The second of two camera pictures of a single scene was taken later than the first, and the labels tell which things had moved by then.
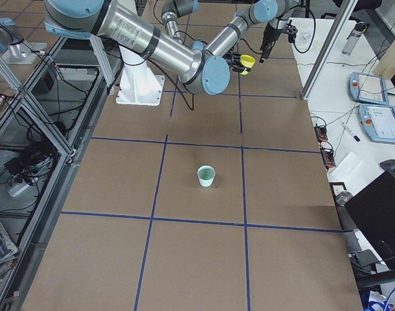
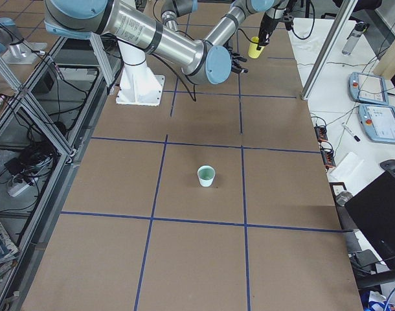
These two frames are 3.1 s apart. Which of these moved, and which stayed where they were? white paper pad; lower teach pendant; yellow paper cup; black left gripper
Moved: yellow paper cup
Stayed: white paper pad; black left gripper; lower teach pendant
